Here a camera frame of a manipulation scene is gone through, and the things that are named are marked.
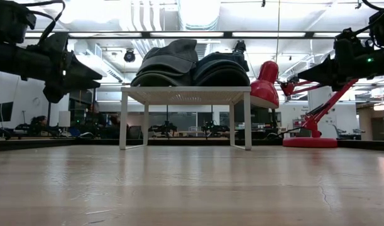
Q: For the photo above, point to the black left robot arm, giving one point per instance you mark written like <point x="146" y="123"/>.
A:
<point x="9" y="62"/>

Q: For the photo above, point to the black background rack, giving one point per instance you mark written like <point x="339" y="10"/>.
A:
<point x="49" y="113"/>

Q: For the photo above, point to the thin hanging rod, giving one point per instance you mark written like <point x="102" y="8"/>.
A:
<point x="278" y="19"/>

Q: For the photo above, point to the navy blue denim cap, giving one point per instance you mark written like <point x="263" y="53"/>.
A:
<point x="223" y="80"/>

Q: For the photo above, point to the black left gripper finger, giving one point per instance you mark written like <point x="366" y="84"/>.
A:
<point x="83" y="72"/>
<point x="85" y="84"/>

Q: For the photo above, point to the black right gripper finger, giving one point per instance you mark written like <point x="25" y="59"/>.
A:
<point x="326" y="84"/>
<point x="320" y="73"/>

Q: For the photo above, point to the small black ceiling fixture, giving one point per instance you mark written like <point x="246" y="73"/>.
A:
<point x="357" y="4"/>

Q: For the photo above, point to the background black robot arm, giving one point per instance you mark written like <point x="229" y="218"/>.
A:
<point x="213" y="128"/>
<point x="165" y="128"/>

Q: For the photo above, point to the black monitor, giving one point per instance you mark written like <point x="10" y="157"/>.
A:
<point x="4" y="111"/>

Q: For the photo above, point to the white metal shelf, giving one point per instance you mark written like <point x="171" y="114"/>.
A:
<point x="185" y="91"/>

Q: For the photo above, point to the black overhead camera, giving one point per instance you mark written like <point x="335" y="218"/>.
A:
<point x="240" y="46"/>

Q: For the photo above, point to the red desk lamp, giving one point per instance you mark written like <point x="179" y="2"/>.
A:
<point x="265" y="88"/>

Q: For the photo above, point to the black ceiling spotlight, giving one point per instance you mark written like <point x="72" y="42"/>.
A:
<point x="129" y="56"/>

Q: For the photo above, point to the grey office chair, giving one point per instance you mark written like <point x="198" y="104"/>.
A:
<point x="344" y="135"/>

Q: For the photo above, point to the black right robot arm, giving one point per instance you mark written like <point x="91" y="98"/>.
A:
<point x="383" y="66"/>

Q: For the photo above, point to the black overhead beam with lights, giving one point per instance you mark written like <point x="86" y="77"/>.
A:
<point x="227" y="34"/>

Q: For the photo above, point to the round wall clock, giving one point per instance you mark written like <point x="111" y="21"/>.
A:
<point x="36" y="101"/>

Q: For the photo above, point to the glowing rectangular light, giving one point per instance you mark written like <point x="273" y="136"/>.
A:
<point x="380" y="107"/>

